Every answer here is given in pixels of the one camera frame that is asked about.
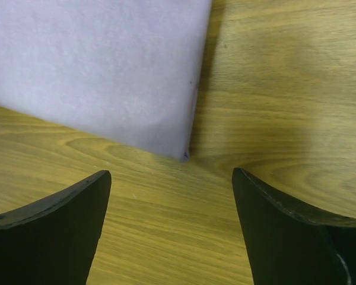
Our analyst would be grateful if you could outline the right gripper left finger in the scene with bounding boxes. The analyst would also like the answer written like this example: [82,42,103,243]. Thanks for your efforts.
[0,170,111,284]

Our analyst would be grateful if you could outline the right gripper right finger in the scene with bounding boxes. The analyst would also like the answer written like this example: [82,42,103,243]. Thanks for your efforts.
[232,168,356,284]

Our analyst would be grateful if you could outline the purple t-shirt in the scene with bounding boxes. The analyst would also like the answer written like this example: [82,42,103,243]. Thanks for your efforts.
[0,1,211,160]

